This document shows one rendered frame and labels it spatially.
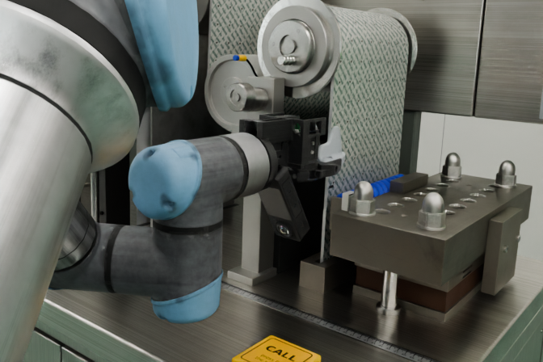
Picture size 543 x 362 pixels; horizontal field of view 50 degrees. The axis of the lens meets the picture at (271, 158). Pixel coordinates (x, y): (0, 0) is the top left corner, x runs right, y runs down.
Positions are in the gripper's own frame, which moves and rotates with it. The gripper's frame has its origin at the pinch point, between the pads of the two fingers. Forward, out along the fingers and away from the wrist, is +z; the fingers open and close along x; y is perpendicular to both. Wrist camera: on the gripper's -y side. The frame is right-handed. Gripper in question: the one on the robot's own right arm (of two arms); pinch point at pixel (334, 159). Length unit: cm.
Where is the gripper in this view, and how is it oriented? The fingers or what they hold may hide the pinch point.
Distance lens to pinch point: 85.5
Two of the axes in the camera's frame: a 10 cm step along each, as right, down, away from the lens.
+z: 6.1, -1.3, 7.8
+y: 0.4, -9.8, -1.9
